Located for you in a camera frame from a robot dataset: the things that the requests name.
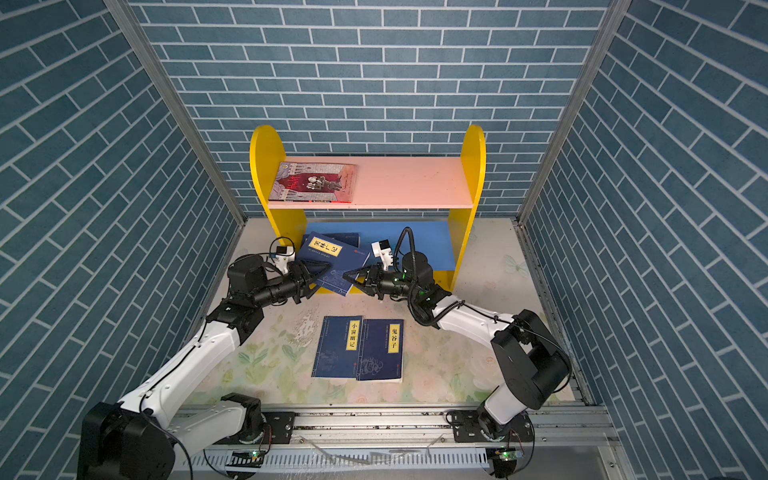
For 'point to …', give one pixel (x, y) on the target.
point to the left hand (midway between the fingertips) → (330, 272)
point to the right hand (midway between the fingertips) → (341, 276)
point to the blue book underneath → (381, 350)
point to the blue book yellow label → (350, 238)
